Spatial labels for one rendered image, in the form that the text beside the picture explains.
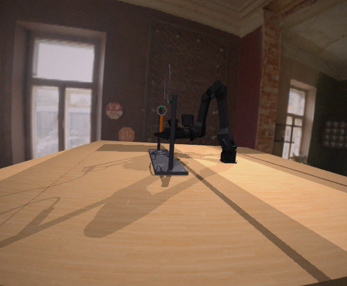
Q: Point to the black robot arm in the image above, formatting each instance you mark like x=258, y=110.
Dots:
x=225, y=138

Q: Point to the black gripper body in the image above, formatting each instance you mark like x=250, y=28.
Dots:
x=179, y=133

